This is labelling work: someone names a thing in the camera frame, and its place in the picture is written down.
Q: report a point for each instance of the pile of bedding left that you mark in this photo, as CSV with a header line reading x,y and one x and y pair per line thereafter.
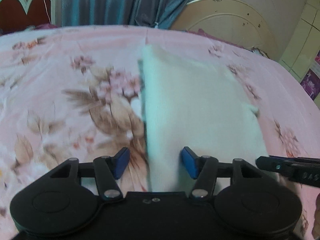
x,y
40,27

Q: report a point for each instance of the pink floral bed sheet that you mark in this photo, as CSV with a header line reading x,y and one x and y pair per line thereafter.
x,y
77,93

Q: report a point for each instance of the cream round headboard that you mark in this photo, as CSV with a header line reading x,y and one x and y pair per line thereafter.
x,y
232,21

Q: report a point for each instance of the blue grey curtain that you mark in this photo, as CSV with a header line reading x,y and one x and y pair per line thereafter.
x,y
159,14

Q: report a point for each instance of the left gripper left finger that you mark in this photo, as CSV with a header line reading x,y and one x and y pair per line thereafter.
x,y
106,171

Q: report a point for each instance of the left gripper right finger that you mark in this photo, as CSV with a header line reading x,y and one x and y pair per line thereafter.
x,y
204,170

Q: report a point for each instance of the cream white knit garment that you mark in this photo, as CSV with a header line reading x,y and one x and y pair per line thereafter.
x,y
198,105

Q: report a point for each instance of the red heart-shaped headboard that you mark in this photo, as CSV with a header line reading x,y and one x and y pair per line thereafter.
x,y
16,15

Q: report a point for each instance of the cream wardrobe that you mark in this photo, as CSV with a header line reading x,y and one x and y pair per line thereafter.
x,y
303,47

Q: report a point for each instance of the purple pillow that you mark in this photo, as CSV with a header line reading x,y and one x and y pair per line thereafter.
x,y
202,33

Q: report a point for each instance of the patterned cushion right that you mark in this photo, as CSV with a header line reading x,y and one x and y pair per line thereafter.
x,y
259,52

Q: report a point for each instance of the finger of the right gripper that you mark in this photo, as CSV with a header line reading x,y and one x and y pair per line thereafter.
x,y
274,164

